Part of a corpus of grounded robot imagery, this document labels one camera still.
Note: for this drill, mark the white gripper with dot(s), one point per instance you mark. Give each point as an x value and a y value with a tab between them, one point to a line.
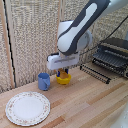
62	61

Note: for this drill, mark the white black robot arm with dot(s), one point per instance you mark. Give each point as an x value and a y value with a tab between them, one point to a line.
83	26

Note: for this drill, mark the black dish rack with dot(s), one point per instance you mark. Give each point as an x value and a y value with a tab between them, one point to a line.
112	55

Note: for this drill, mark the yellow bowl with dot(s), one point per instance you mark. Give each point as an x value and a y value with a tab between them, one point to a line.
64	80

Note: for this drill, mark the blue mug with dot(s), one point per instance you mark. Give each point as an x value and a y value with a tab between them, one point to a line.
44	81

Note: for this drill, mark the black oven rack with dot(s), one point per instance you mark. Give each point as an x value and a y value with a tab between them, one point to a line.
95	73

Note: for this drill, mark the white floral plate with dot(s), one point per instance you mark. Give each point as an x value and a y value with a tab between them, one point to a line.
28	108

